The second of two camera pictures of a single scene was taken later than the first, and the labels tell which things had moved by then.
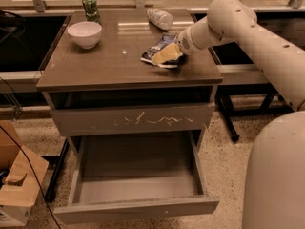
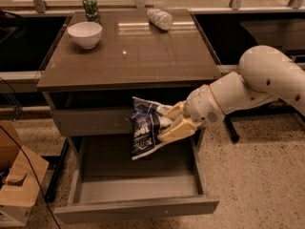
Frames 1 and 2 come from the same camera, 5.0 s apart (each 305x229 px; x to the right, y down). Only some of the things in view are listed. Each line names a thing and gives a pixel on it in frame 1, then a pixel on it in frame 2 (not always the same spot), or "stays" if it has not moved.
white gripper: (185, 42) to (203, 106)
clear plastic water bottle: (161, 20) stays
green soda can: (91, 9) stays
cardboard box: (19, 171) stays
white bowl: (87, 33) stays
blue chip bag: (166, 40) to (149, 119)
